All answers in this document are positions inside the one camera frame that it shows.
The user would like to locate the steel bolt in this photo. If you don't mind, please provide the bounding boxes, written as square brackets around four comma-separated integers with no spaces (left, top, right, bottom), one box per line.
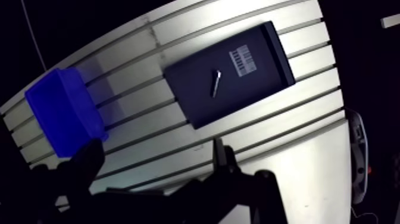
[210,69,223,99]

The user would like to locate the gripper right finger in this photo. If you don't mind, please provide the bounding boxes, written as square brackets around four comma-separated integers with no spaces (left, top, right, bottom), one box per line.
[174,136,289,224]

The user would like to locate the blue bin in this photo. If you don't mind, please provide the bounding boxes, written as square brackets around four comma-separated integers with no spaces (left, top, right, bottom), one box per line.
[24,67,110,158]

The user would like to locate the thin white cable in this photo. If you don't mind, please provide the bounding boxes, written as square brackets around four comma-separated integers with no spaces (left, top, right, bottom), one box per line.
[20,0,48,72]

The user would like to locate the dark blue-grey tray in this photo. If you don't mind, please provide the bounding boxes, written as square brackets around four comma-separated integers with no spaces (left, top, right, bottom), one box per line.
[162,20,296,130]

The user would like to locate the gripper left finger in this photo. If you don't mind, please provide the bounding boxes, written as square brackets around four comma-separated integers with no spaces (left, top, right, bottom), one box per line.
[30,138,126,224]

